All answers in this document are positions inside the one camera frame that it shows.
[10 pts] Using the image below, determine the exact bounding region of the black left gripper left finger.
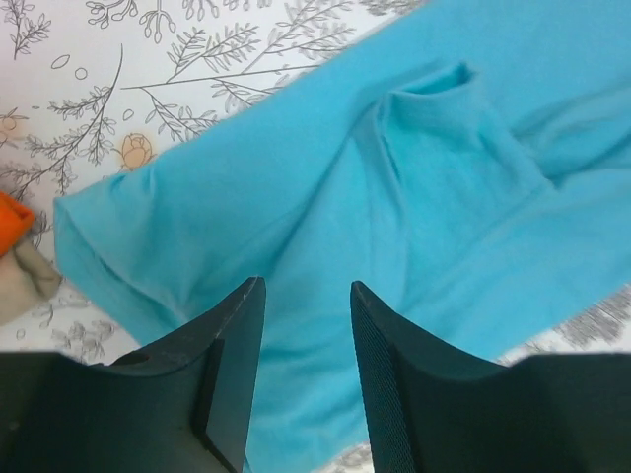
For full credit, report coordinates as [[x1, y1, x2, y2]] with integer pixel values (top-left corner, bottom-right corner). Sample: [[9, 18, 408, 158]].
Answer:
[[1, 278, 266, 472]]

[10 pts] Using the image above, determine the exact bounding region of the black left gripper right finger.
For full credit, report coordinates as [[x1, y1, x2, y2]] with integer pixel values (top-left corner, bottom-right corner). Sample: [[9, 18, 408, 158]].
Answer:
[[350, 282, 630, 472]]

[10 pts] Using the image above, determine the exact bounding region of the turquoise t shirt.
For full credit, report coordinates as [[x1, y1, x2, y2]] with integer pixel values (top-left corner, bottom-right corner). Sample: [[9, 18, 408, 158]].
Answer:
[[54, 1, 630, 472]]

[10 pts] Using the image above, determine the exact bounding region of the beige folded t shirt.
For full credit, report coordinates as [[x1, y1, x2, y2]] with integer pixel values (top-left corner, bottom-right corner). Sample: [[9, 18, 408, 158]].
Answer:
[[1, 238, 62, 325]]

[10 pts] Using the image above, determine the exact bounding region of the orange folded t shirt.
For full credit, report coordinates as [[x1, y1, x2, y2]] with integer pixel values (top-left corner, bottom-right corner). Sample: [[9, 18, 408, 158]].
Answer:
[[0, 192, 35, 256]]

